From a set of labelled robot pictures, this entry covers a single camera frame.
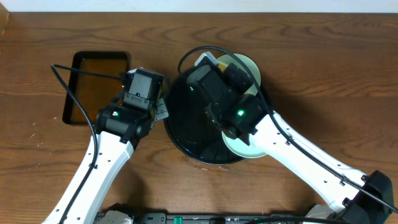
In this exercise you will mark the black rectangular water tray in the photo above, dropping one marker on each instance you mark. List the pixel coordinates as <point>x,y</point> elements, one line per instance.
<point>94,92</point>

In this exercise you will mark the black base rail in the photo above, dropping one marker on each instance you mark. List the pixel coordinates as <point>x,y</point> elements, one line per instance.
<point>163,218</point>

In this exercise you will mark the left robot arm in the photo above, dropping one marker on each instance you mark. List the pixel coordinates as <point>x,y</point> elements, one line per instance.
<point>115,135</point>

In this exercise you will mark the round black tray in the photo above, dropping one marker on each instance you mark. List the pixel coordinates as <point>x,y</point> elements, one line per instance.
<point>190,129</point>

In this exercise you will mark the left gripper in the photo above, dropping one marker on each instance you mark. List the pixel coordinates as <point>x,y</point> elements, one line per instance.
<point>162,111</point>

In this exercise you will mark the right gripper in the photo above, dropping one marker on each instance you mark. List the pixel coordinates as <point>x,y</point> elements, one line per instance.
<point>236,74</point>

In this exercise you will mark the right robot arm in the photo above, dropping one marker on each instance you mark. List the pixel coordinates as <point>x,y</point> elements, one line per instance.
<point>235,104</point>

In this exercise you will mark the light blue plate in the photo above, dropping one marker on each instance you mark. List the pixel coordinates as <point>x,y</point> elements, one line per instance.
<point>226,59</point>
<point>241,149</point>

